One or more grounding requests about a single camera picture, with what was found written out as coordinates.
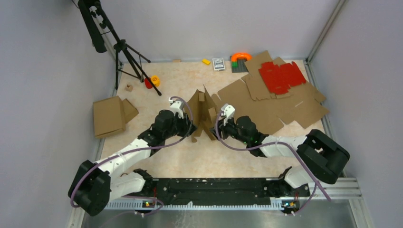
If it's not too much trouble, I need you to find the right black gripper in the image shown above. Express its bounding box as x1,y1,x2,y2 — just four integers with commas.
209,114,249,145

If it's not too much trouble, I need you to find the large brown cardboard sheet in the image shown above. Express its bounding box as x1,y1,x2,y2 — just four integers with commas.
216,51,329,134

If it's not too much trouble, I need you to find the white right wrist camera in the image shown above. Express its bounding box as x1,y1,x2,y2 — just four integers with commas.
221,104,235,122

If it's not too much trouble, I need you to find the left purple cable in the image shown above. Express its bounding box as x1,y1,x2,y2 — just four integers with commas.
69,96,194,216

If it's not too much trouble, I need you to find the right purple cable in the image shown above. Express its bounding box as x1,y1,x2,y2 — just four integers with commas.
214,110,332,216

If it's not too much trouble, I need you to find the red flat cardboard blank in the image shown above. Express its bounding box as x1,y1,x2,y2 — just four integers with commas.
259,62,307,95

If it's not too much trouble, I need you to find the orange horseshoe toy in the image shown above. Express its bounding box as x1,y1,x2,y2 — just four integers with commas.
230,53,252,62

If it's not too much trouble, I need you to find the playing card deck box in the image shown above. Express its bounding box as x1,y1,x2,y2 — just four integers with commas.
212,58,225,71

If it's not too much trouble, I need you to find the folded brown cardboard box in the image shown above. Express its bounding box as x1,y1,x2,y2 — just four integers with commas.
93,96,139,138

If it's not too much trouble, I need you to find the yellow small block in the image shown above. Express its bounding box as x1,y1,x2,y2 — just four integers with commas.
202,58,211,65

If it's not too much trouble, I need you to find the grey lego base plate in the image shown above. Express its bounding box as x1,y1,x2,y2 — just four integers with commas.
231,59,248,73

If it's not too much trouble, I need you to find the black camera tripod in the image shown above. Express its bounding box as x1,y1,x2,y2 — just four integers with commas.
73,0,162,96

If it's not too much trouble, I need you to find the yellow round toy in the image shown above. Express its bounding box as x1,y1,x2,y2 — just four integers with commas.
151,75,161,87

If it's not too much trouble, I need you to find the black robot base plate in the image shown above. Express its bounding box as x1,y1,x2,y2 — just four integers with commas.
133,178,311,212

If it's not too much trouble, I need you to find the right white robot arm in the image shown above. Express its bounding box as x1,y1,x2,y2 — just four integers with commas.
210,116,350,196

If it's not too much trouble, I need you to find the small brown cardboard blank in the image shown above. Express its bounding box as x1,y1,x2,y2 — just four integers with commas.
241,74,292,101

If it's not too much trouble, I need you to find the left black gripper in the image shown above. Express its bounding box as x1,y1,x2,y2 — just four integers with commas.
163,112,197,139

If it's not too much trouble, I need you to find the brown cardboard box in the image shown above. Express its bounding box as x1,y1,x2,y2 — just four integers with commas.
185,86,224,143
93,96,139,138

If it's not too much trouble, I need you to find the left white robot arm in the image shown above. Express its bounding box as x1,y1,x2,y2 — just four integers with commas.
67,109,196,216

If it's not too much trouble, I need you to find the purple cable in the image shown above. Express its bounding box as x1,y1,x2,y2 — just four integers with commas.
214,110,332,216
69,96,194,216

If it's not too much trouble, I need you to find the red round toy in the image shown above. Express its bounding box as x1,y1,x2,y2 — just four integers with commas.
144,78,154,89

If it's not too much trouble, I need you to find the small wooden cube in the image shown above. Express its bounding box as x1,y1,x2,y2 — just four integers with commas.
125,84,133,92

